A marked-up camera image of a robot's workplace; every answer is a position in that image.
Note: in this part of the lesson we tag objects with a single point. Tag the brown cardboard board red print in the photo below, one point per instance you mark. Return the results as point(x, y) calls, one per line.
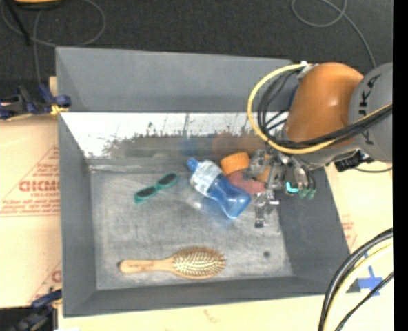
point(25, 219)

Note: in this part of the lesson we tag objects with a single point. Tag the green sunglasses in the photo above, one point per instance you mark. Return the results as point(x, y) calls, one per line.
point(155, 186)

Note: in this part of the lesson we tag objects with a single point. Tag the grey metal bin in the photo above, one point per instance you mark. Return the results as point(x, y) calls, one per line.
point(176, 226)

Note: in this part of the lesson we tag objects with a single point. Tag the pink rounded object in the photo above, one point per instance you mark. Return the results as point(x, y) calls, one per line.
point(247, 184)

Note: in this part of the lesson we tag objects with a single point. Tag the orange round cup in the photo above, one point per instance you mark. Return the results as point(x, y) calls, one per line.
point(234, 162)

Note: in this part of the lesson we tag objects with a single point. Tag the blue plastic bottle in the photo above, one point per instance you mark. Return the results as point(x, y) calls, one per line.
point(221, 191)

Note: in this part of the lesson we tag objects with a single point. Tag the black cylinder on white bracket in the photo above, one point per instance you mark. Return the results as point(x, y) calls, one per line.
point(350, 161)

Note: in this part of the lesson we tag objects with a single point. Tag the wooden hairbrush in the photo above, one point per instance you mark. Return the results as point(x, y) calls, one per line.
point(193, 262)

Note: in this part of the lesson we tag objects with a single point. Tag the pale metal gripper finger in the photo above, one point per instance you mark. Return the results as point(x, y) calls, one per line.
point(272, 202)
point(260, 217)

